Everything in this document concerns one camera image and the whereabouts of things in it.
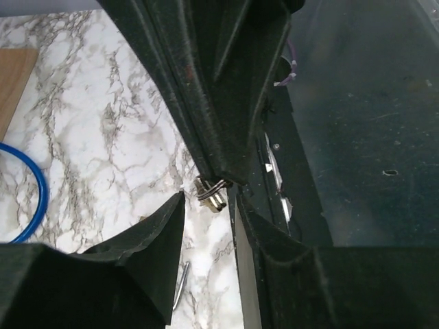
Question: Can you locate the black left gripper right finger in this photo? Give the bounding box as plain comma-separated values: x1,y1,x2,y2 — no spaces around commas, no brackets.
234,191,438,328

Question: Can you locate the brass padlock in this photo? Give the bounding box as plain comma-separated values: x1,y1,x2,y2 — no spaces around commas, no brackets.
172,261,191,312

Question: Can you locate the blue cable loop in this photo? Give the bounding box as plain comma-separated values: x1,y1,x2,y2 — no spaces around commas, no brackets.
0,142,51,244

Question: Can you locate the silver key with ring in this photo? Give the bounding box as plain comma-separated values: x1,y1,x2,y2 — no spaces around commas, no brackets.
194,175,232,213

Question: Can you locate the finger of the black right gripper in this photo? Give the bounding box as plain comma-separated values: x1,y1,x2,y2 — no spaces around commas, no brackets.
99,1,221,180
143,0,306,186

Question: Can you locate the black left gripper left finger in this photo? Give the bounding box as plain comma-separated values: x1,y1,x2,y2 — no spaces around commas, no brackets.
1,192,185,328

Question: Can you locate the wooden board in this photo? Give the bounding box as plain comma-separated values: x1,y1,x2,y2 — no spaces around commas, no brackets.
0,48,38,141

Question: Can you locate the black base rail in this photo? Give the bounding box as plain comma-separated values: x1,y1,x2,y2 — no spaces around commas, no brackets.
257,86,333,247

